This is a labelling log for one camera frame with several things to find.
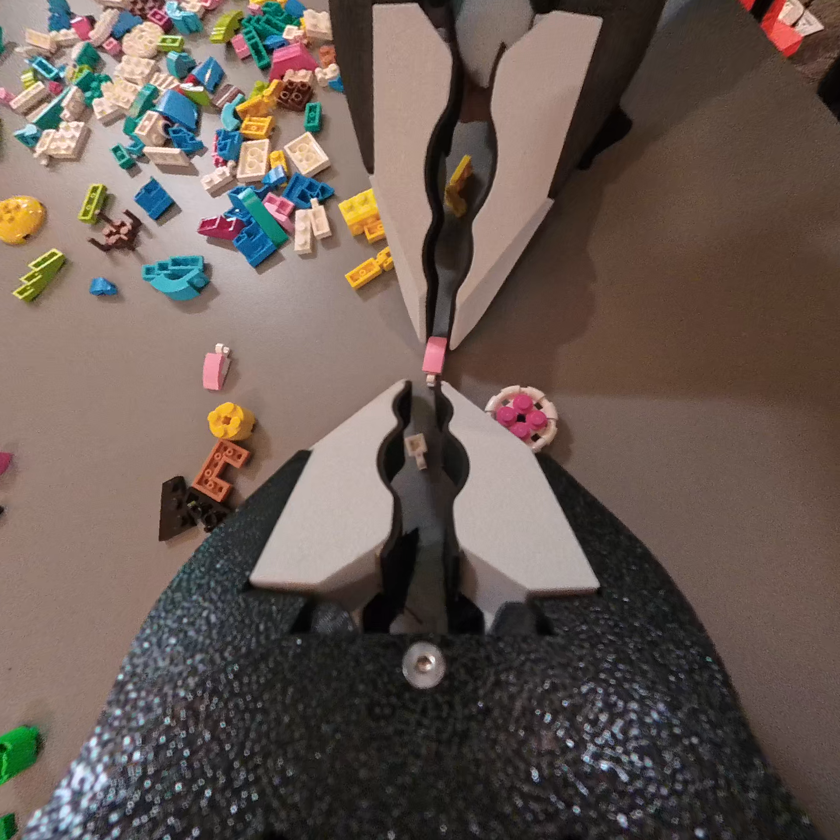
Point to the yellow plate brick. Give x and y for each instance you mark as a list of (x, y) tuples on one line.
[(458, 187)]

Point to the pink brick with white clip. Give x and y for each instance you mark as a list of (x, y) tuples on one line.
[(434, 354), (213, 371)]

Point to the lime green stepped brick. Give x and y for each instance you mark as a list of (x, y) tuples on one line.
[(46, 262)]

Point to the yellow round brick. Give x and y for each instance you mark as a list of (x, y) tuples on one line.
[(229, 421)]

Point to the group of green toy bricks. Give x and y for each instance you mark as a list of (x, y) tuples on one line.
[(16, 751)]

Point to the small blue slope brick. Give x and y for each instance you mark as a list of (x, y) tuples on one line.
[(103, 287)]

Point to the brown flower-shaped brick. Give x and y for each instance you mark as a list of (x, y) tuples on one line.
[(118, 231)]

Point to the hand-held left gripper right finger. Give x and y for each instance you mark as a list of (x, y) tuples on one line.
[(518, 525)]

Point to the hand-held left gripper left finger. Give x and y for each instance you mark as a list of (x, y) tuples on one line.
[(321, 525)]

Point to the teal arch brick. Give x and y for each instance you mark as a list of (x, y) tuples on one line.
[(177, 279)]

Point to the dark brown wedge brick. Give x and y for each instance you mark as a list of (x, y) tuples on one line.
[(172, 508)]

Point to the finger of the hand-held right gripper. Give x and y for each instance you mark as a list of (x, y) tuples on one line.
[(403, 131), (525, 131)]

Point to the round white plate magenta studs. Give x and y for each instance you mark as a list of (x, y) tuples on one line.
[(522, 417)]

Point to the orange bracket brick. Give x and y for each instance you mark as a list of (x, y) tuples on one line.
[(210, 476)]

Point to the pile of colourful toy bricks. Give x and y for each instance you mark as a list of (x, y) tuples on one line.
[(262, 157)]

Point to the grey desk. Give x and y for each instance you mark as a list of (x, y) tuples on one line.
[(656, 328)]

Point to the black studded plate brick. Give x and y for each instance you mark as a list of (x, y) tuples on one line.
[(210, 512)]

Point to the yellow dome brick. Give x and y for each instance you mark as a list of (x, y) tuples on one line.
[(19, 220)]

